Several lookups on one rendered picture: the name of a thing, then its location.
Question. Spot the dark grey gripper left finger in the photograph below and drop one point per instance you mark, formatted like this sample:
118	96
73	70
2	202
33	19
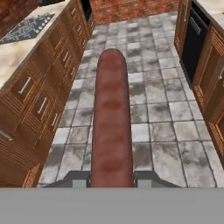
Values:
78	178

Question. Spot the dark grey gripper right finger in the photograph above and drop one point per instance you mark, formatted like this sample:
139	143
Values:
145	178

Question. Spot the long brown sausage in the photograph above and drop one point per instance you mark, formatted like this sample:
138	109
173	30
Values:
112	116

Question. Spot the wooden drawer front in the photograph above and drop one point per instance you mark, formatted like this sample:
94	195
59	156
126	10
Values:
33	115
59	58
48	128
17	96

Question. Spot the wooden cupboard door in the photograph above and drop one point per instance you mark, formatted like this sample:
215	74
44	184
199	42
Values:
210	75
218	131
181	26

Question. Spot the black dishwasher door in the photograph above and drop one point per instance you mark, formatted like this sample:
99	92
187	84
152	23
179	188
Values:
192	52

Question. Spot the black hob with knobs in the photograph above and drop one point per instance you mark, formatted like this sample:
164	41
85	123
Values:
27	28

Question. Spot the black oven front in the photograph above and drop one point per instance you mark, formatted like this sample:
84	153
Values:
86	8

